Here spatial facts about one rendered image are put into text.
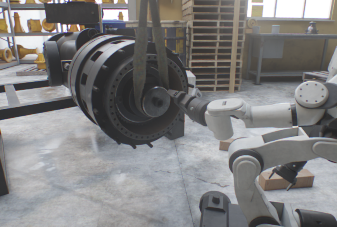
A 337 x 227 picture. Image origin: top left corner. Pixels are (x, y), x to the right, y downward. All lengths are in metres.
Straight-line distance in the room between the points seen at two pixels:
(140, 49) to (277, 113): 0.58
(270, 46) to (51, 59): 4.54
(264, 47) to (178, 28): 2.16
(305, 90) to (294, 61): 6.06
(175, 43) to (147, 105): 3.28
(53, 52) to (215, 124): 1.83
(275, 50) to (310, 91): 5.05
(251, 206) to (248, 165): 0.25
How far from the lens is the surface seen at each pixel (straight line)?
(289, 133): 1.15
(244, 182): 1.07
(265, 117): 0.72
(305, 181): 2.15
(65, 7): 3.72
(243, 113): 0.71
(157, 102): 1.02
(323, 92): 0.72
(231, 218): 1.47
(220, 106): 0.72
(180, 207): 1.75
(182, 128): 2.65
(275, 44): 5.73
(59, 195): 2.00
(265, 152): 1.06
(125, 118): 1.16
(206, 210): 1.46
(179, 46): 4.29
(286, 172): 1.45
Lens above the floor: 1.15
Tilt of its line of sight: 17 degrees down
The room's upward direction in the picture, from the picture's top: straight up
